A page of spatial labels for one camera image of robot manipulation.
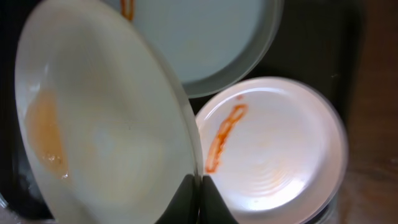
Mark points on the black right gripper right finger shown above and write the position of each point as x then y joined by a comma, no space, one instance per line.
213,209

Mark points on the pale green plate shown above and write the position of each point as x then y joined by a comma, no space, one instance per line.
210,44

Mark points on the pinkish white plate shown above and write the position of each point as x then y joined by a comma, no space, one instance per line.
275,149

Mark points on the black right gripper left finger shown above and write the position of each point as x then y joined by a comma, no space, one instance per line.
183,207

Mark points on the cream white plate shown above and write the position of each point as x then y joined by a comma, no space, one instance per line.
107,128

